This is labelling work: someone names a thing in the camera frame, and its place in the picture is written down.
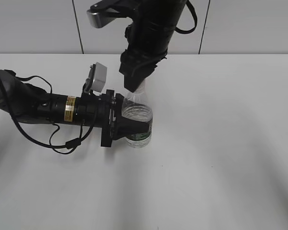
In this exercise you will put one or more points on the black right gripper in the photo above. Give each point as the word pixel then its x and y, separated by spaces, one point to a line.
pixel 132 61

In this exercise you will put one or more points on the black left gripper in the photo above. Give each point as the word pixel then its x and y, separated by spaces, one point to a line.
pixel 95 111

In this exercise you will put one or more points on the clear plastic water bottle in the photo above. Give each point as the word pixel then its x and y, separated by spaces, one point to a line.
pixel 137 107

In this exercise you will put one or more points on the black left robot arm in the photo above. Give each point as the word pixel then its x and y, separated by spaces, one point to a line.
pixel 30 104

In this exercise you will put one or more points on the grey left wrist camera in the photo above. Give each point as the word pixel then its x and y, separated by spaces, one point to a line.
pixel 96 79

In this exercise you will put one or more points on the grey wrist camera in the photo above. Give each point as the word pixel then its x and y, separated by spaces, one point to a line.
pixel 96 79
pixel 102 13

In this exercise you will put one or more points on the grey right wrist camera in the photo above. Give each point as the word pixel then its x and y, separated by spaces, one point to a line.
pixel 102 13

